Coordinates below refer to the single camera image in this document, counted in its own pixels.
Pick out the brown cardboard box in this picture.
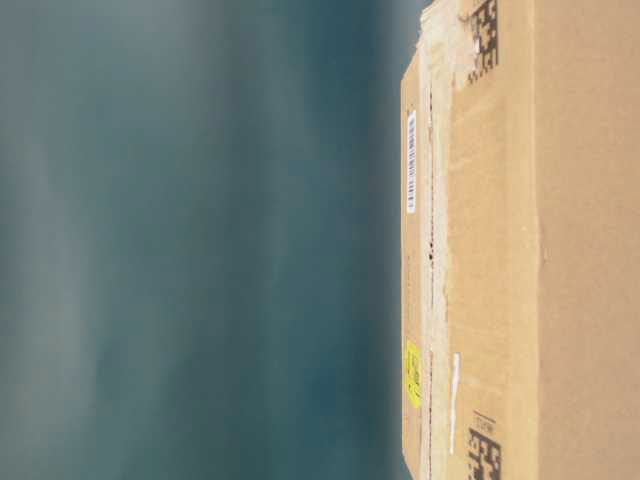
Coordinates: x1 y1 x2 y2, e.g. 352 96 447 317
400 1 639 479

